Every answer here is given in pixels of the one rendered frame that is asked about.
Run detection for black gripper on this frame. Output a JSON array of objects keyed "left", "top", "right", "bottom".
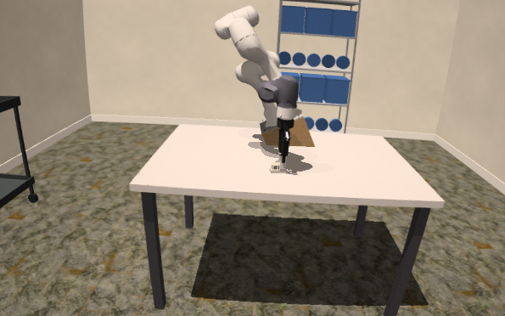
[{"left": 277, "top": 118, "right": 295, "bottom": 169}]

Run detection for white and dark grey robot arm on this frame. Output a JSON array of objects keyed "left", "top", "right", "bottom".
[{"left": 215, "top": 6, "right": 302, "bottom": 127}]

